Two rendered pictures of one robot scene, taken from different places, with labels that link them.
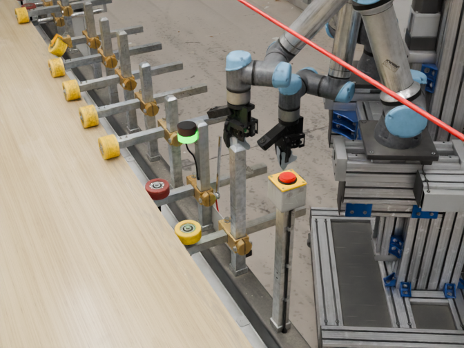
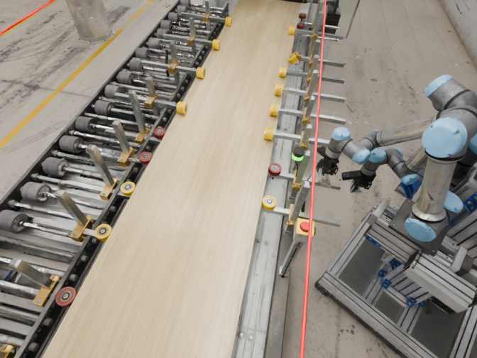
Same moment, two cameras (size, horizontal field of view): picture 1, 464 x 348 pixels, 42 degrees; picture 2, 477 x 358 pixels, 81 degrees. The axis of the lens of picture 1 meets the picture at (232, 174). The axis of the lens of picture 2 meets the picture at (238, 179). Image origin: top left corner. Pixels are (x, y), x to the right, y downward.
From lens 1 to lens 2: 65 cm
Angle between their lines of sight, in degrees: 31
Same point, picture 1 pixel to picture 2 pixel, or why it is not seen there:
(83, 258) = (216, 187)
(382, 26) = (436, 172)
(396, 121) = (411, 226)
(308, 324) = (329, 259)
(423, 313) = (385, 302)
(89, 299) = (202, 209)
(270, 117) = not seen: hidden behind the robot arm
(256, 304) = (282, 253)
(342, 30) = not seen: hidden behind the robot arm
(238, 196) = (297, 204)
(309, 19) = (400, 133)
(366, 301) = (361, 273)
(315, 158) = not seen: hidden behind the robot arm
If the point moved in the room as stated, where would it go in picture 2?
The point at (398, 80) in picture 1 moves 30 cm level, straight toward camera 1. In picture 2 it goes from (428, 207) to (377, 246)
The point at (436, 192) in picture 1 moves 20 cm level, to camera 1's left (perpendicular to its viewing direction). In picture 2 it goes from (417, 272) to (375, 246)
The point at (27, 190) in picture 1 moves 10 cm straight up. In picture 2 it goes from (221, 137) to (221, 126)
